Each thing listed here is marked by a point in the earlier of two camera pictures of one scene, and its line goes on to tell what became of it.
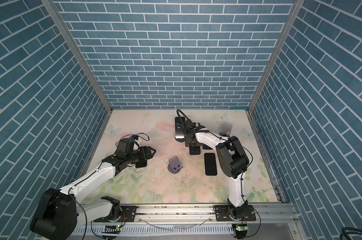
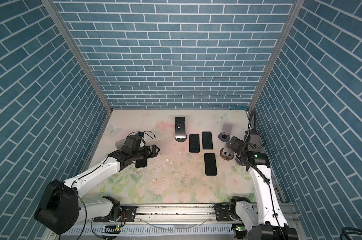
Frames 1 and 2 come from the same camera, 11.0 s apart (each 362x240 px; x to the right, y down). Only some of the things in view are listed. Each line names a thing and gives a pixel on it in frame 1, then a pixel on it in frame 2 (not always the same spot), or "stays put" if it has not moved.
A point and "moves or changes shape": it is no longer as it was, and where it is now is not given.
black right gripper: x=187 y=141 → x=237 y=143
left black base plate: x=129 y=212 stays put
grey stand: x=227 y=128 stays put
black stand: x=174 y=166 moves or changes shape
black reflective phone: x=210 y=166 stays put
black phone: x=141 y=164 stays put
